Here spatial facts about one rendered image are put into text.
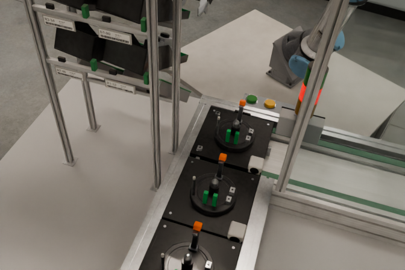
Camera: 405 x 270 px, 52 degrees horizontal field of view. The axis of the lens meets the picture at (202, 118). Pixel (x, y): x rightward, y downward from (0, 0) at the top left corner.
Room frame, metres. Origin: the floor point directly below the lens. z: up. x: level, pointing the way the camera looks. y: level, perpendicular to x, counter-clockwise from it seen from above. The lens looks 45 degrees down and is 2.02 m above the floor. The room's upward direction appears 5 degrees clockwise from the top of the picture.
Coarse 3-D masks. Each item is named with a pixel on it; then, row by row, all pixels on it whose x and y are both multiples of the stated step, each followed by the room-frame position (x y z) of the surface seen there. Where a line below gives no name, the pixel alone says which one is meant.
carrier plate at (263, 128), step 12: (216, 108) 1.11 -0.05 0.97; (204, 120) 1.05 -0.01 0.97; (216, 120) 1.05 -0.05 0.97; (252, 120) 1.07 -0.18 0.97; (264, 120) 1.07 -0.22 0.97; (204, 132) 0.99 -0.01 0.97; (264, 132) 1.01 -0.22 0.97; (204, 144) 0.93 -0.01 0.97; (216, 144) 0.94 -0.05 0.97; (264, 144) 0.95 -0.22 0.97; (192, 156) 0.89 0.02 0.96; (204, 156) 0.88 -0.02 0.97; (216, 156) 0.88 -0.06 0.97; (228, 156) 0.89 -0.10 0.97; (240, 156) 0.89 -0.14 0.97; (264, 156) 0.90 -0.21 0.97; (240, 168) 0.85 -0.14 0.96
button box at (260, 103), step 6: (246, 96) 1.20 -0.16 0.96; (258, 96) 1.21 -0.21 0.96; (246, 102) 1.17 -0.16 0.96; (258, 102) 1.17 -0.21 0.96; (264, 102) 1.17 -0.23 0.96; (276, 102) 1.18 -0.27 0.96; (282, 102) 1.18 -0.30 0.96; (264, 108) 1.14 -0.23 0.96; (270, 108) 1.14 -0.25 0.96; (276, 108) 1.15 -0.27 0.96; (294, 108) 1.15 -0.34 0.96
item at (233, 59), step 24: (240, 24) 1.87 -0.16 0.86; (264, 24) 1.89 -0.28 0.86; (192, 48) 1.62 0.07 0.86; (216, 48) 1.64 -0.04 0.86; (240, 48) 1.66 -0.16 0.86; (264, 48) 1.67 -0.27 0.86; (192, 72) 1.45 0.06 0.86; (216, 72) 1.46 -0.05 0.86; (240, 72) 1.47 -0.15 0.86; (264, 72) 1.49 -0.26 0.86; (216, 96) 1.30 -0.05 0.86; (240, 96) 1.31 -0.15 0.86; (264, 96) 1.32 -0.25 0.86; (288, 96) 1.34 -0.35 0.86
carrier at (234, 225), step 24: (192, 168) 0.83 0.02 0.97; (216, 168) 0.83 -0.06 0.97; (192, 192) 0.71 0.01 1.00; (216, 192) 0.72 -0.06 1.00; (240, 192) 0.75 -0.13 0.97; (168, 216) 0.65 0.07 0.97; (192, 216) 0.65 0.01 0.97; (216, 216) 0.66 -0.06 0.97; (240, 216) 0.66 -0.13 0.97; (240, 240) 0.59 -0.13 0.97
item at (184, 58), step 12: (132, 36) 1.04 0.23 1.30; (108, 48) 0.92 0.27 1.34; (120, 48) 0.91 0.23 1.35; (132, 48) 0.90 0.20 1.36; (144, 48) 0.89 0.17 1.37; (168, 48) 0.98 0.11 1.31; (108, 60) 0.91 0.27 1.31; (120, 60) 0.90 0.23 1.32; (132, 60) 0.89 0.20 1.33; (144, 60) 0.88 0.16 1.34; (168, 60) 0.98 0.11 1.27; (180, 60) 1.05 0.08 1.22; (144, 72) 0.87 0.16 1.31
